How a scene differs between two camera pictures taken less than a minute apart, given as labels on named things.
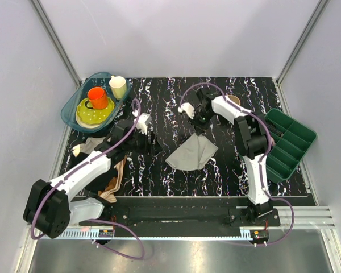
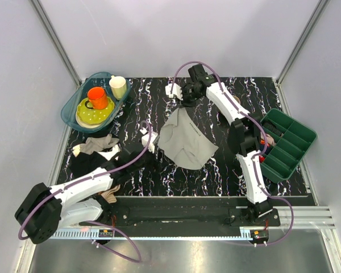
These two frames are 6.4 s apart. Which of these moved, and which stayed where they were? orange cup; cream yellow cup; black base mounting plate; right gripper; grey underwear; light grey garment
Moved: grey underwear; right gripper
Stayed: orange cup; light grey garment; cream yellow cup; black base mounting plate
